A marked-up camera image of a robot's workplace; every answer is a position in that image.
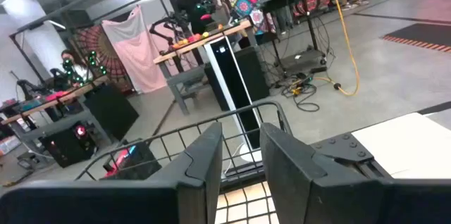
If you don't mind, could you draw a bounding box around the red black battery box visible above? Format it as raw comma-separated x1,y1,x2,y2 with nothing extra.
101,141,163,182

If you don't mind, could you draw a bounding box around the black panel box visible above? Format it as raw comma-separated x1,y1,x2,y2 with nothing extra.
83,83,140,141

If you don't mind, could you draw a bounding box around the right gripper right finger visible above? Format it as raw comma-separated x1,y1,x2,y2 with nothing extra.
259,122,451,224

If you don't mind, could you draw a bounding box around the wooden workbench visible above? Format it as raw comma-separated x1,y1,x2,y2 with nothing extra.
153,19,254,116
0,75,113,154

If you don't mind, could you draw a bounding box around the black aluminium table frame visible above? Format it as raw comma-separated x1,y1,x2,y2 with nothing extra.
309,131,393,180

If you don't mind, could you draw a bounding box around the pink cloth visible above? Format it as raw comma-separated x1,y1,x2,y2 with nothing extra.
101,4,168,94

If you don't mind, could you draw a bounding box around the black box with red light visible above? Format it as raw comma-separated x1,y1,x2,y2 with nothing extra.
39,120,99,169

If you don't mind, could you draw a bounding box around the black tower with white base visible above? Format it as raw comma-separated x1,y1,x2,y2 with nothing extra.
203,35,264,163

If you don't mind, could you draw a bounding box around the black cabinet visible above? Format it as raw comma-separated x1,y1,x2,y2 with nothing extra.
204,45,271,112

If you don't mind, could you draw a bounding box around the black floor cable coil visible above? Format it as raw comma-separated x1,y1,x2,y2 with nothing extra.
280,72,321,113

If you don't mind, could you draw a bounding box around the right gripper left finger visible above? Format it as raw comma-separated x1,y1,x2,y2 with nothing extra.
0,121,223,224

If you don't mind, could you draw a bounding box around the mandala tapestry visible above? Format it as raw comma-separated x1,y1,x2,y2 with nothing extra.
68,25,133,93

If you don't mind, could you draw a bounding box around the black rolling cart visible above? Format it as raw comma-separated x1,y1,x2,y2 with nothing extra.
259,0,328,73

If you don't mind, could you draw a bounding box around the black mat with orange stripes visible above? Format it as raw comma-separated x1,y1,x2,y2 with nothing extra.
382,22,451,54

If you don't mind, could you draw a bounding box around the background robot with green lights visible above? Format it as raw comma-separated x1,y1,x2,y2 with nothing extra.
49,50,109,87

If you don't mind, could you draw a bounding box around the black wire basket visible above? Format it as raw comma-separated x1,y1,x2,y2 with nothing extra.
73,99,293,224

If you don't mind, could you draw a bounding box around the yellow cable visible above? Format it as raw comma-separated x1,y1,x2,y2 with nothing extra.
311,0,361,97

